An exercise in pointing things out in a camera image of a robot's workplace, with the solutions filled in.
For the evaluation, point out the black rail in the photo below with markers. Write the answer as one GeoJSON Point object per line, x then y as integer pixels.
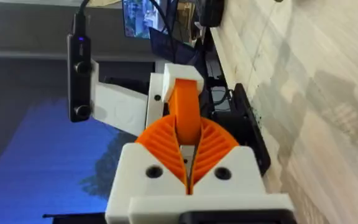
{"type": "Point", "coordinates": [244, 124]}

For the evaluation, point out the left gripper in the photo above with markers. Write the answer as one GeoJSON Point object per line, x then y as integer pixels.
{"type": "Point", "coordinates": [120, 105]}

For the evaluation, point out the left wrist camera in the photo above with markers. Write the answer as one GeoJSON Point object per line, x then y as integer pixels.
{"type": "Point", "coordinates": [79, 77]}

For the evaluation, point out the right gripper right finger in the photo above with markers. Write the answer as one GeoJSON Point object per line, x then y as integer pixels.
{"type": "Point", "coordinates": [228, 161]}

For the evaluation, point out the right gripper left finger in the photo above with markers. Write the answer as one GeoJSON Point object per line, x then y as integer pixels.
{"type": "Point", "coordinates": [135, 168]}

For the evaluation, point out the computer monitor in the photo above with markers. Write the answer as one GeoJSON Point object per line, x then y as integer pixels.
{"type": "Point", "coordinates": [140, 17]}

